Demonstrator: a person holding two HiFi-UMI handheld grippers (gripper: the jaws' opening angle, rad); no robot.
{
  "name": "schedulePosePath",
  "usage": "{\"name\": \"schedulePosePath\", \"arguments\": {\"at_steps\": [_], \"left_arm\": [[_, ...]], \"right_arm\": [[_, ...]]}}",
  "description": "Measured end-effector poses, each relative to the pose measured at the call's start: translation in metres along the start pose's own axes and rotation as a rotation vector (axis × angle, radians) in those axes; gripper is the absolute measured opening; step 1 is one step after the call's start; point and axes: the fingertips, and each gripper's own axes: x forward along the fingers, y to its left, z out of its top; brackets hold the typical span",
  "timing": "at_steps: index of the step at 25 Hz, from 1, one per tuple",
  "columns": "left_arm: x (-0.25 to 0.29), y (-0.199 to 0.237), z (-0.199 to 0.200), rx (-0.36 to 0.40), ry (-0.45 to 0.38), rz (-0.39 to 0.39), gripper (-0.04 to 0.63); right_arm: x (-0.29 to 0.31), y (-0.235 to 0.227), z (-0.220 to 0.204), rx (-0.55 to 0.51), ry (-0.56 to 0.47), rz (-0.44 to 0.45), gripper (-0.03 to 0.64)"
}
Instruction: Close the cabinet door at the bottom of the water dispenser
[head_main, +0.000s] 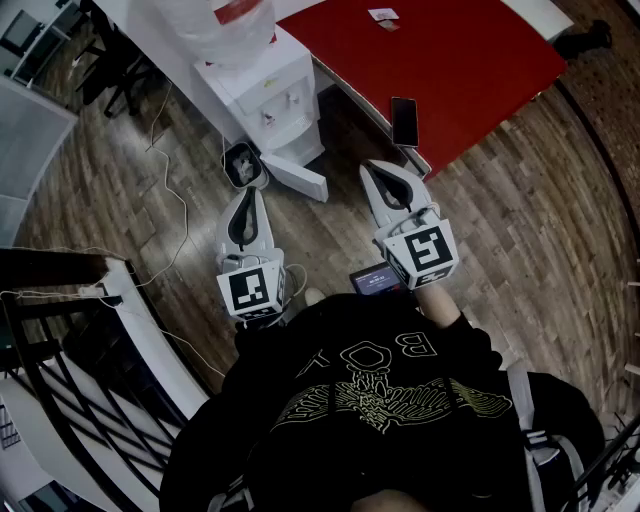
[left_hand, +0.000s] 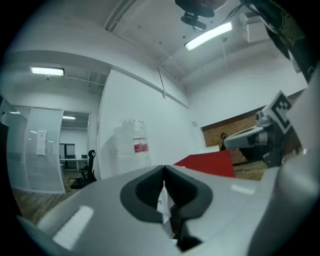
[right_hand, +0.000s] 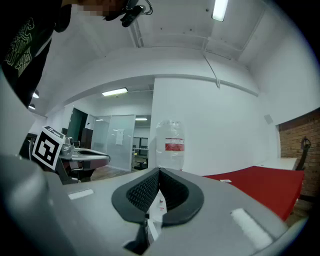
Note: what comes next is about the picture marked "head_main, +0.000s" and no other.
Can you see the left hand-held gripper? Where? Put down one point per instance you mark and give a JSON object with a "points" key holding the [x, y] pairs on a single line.
{"points": [[250, 290]]}

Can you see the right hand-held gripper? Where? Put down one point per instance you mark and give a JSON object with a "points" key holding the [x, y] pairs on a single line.
{"points": [[425, 250]]}

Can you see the white water dispenser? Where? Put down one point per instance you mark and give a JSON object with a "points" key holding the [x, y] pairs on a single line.
{"points": [[260, 80]]}

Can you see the person's right forearm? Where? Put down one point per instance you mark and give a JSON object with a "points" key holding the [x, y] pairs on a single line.
{"points": [[440, 305]]}

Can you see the black smartphone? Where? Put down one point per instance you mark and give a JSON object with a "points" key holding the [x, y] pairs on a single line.
{"points": [[405, 122]]}

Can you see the black device with screen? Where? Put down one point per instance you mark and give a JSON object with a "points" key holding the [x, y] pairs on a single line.
{"points": [[372, 282]]}

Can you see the person's white shoe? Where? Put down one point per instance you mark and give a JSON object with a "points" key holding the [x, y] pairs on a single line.
{"points": [[315, 296]]}

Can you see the red table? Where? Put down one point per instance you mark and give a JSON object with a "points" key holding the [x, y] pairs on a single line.
{"points": [[450, 75]]}

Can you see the white power adapter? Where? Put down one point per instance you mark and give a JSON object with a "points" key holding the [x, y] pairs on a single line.
{"points": [[92, 290]]}

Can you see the brown card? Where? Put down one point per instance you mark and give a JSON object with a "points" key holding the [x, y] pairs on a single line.
{"points": [[390, 25]]}

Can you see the white card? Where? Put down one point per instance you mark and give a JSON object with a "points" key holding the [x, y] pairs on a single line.
{"points": [[381, 14]]}

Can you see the black metal railing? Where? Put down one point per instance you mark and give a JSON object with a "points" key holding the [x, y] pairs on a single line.
{"points": [[30, 265]]}

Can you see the black chair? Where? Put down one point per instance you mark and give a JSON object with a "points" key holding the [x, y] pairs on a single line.
{"points": [[112, 55]]}

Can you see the black floor object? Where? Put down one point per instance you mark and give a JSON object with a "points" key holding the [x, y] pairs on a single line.
{"points": [[582, 39]]}

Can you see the person's black printed sweatshirt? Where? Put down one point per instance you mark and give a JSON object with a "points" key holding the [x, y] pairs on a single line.
{"points": [[380, 450]]}

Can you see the black stand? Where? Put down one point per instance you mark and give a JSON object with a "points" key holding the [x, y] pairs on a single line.
{"points": [[607, 455]]}

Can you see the grey metal frame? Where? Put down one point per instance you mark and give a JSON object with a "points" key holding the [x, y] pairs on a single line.
{"points": [[30, 35]]}

